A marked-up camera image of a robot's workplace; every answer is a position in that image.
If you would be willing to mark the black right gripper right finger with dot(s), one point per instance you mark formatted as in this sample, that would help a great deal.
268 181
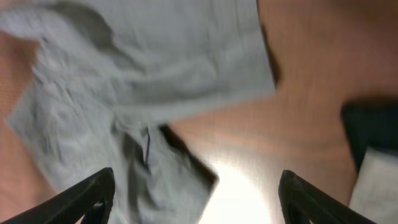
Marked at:
303 203

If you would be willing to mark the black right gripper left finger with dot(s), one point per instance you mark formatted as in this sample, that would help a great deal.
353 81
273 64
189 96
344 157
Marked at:
89 201

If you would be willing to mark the grey shorts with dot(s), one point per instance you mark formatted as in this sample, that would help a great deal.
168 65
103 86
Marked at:
109 74

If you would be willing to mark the beige khaki shorts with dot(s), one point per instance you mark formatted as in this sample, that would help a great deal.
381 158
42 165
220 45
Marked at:
375 193

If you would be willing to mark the black garment red waistband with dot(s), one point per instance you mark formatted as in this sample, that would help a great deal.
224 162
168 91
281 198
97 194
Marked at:
370 122

